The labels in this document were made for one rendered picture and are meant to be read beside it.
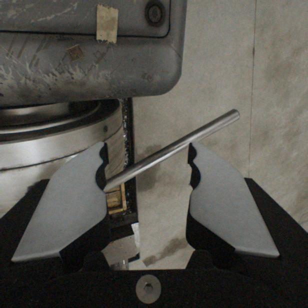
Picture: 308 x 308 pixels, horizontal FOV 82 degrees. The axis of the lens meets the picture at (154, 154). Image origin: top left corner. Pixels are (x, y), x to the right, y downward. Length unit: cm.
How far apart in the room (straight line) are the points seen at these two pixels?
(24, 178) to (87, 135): 9
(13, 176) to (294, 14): 242
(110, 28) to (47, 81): 8
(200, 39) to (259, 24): 60
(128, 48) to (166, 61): 5
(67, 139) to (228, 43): 178
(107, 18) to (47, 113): 15
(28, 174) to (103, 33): 19
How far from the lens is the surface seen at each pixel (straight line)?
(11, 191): 29
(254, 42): 212
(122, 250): 92
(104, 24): 21
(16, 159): 27
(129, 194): 127
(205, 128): 19
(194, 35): 172
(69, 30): 21
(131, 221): 89
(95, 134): 28
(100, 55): 21
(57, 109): 30
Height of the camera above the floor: 146
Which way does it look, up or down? 54 degrees down
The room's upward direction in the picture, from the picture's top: 143 degrees clockwise
